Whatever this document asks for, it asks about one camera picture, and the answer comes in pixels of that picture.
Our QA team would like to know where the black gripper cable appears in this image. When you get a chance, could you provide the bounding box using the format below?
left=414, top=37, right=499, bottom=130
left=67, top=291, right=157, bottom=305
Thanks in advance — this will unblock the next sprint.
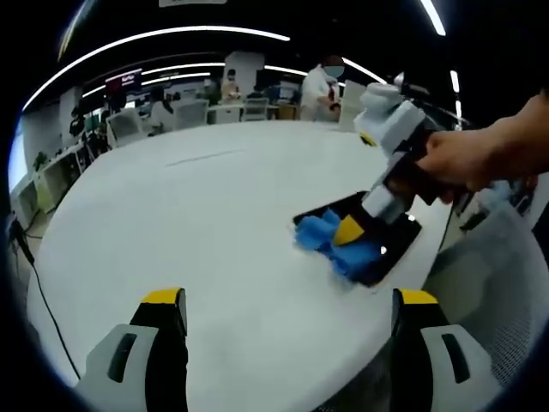
left=439, top=201, right=456, bottom=250

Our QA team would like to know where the person's right hand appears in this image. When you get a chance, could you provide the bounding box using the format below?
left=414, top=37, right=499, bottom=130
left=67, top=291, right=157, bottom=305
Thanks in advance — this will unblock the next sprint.
left=413, top=123, right=494, bottom=203

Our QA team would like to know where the white mesh office chair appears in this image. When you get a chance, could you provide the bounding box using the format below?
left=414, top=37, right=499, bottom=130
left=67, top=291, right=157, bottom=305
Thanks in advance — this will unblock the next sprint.
left=422, top=184, right=546, bottom=390

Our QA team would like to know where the long curved ceiling light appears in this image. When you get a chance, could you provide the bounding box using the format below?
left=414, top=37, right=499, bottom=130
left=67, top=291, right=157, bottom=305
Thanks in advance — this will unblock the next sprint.
left=21, top=26, right=292, bottom=113

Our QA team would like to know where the small lit wall screen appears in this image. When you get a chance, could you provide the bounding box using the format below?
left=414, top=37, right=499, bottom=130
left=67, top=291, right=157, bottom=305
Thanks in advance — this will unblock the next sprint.
left=105, top=67, right=143, bottom=94

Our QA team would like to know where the black floor cable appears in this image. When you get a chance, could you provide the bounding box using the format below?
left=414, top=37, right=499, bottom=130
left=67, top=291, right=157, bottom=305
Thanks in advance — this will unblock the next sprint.
left=7, top=221, right=82, bottom=381

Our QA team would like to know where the blue cleaning cloth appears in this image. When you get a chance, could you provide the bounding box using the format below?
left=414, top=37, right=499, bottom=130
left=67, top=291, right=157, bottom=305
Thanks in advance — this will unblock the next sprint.
left=294, top=209, right=383, bottom=282

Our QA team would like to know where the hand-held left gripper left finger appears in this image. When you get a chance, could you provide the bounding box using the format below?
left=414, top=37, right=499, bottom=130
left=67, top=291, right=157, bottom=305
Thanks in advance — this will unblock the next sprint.
left=75, top=287, right=190, bottom=412

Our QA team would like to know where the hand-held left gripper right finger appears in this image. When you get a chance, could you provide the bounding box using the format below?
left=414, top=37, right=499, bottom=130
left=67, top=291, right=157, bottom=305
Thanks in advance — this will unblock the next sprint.
left=389, top=288, right=504, bottom=412

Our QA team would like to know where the white divider panel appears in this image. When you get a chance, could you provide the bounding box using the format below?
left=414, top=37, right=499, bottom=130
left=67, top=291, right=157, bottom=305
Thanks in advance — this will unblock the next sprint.
left=337, top=80, right=371, bottom=130

